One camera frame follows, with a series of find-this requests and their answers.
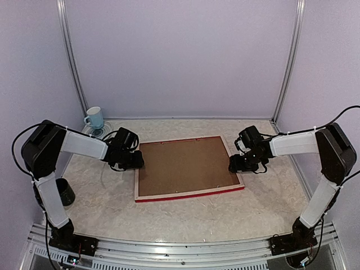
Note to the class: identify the left aluminium corner post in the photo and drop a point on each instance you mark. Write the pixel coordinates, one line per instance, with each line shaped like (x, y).
(64, 25)

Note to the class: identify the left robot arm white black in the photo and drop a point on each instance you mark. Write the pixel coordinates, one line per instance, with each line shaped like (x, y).
(40, 153)

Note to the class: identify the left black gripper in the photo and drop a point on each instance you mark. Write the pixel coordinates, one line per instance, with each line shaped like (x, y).
(138, 163)

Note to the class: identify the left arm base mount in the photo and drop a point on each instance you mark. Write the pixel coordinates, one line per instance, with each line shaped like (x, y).
(82, 245)

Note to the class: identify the red wooden picture frame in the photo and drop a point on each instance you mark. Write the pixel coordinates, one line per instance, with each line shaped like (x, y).
(137, 182)

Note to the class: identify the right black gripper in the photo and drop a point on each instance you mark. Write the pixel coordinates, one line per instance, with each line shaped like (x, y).
(236, 165)

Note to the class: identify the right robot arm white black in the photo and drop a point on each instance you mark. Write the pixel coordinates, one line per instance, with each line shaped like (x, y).
(337, 157)

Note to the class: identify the light blue mug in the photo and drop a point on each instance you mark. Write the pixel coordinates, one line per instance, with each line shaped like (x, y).
(94, 118)

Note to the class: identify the dark green mug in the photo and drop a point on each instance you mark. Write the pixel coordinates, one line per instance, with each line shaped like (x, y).
(66, 193)

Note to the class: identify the aluminium corner post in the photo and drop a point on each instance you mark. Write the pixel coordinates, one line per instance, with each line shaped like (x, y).
(64, 25)
(295, 38)

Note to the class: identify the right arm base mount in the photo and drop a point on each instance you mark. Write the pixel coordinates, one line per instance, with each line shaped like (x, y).
(288, 243)

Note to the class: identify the right aluminium corner post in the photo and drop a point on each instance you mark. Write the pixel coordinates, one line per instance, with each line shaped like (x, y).
(295, 38)

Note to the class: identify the striped round plate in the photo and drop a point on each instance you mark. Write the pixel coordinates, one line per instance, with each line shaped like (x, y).
(99, 133)

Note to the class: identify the aluminium front rail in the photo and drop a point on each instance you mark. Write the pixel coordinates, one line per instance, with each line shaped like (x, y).
(123, 254)

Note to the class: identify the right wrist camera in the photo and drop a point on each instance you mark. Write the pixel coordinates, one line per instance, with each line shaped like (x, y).
(240, 145)

